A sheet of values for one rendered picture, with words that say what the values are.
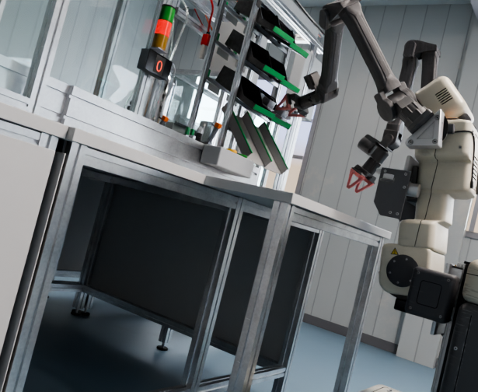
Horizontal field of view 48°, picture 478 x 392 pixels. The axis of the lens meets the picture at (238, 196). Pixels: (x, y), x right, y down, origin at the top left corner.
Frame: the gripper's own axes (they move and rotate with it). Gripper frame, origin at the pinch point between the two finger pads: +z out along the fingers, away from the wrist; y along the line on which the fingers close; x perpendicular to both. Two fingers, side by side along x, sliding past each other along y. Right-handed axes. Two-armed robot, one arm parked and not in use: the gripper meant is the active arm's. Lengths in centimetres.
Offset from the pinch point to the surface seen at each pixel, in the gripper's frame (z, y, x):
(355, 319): -7, -17, 89
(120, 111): -6, 99, 32
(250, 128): 11.8, 9.2, 6.3
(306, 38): 32, -110, -98
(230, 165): -7, 55, 38
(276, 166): 9.5, -3.1, 21.7
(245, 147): 6.8, 23.3, 19.7
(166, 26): 6, 64, -15
